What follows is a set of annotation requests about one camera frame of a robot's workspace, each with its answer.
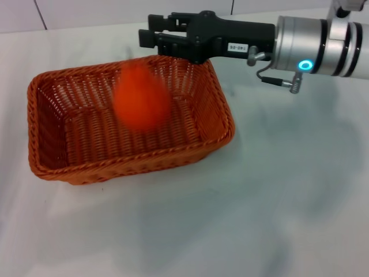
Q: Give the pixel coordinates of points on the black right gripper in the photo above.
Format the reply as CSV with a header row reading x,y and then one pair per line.
x,y
230,37

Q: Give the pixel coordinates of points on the orange pear-shaped toy fruit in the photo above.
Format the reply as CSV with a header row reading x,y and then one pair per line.
x,y
141,101

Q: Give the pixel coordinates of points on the orange woven rectangular basket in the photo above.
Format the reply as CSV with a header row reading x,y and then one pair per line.
x,y
95,135

